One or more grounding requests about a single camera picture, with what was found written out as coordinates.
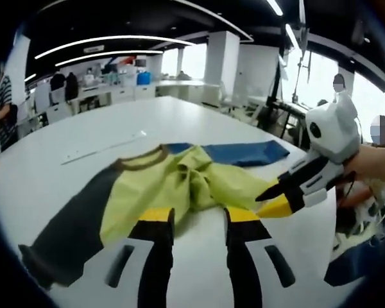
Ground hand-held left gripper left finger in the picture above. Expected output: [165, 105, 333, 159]
[64, 207, 176, 308]

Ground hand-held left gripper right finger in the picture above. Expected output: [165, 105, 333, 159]
[223, 207, 333, 308]

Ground yellow blue black garment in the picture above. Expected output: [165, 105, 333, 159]
[18, 140, 290, 289]

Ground white template strip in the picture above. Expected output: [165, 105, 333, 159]
[60, 130, 148, 166]

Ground person's right hand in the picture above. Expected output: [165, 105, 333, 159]
[342, 146, 381, 182]

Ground black metal stand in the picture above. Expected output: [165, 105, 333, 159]
[256, 19, 314, 151]

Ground person's printed shirt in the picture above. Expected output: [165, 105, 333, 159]
[333, 179, 385, 248]

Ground person's blue jeans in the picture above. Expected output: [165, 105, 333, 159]
[323, 242, 384, 287]

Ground white square pillar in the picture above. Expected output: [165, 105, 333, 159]
[6, 31, 31, 107]
[203, 30, 241, 94]

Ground ceiling light bar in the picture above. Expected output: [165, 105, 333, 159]
[266, 0, 284, 16]

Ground white workbench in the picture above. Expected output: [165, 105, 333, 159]
[153, 78, 225, 103]

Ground white cabinet row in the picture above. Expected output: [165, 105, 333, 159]
[28, 81, 158, 123]

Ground blue plastic container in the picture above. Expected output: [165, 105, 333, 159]
[136, 71, 152, 86]

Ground white appliance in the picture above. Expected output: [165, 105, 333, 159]
[34, 83, 52, 110]

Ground long curved ceiling light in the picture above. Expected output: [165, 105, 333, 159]
[34, 35, 196, 60]
[54, 49, 164, 67]

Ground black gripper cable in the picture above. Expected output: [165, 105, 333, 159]
[338, 171, 357, 206]

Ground red blue wall banner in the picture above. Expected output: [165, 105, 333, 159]
[110, 56, 139, 67]

